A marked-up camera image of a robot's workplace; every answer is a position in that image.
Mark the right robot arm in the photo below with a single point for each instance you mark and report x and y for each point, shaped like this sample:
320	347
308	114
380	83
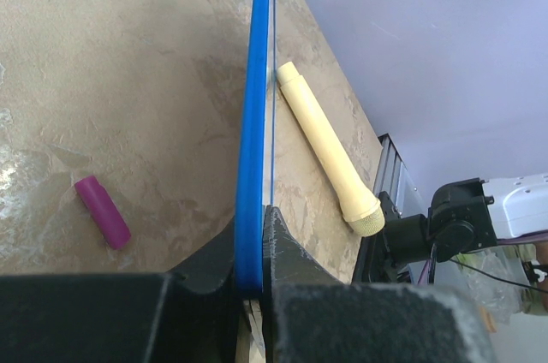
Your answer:
464	217

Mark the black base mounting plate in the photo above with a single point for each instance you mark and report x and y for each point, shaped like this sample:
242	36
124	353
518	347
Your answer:
376	262

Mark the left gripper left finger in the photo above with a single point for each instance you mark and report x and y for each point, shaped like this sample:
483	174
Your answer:
186	314

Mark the purple marker cap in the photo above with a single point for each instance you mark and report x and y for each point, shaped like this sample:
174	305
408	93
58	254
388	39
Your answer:
104	212

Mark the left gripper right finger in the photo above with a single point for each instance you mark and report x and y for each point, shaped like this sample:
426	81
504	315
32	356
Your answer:
309	316

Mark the blue framed whiteboard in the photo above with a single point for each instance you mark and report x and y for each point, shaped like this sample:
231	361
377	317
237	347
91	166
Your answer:
249	218

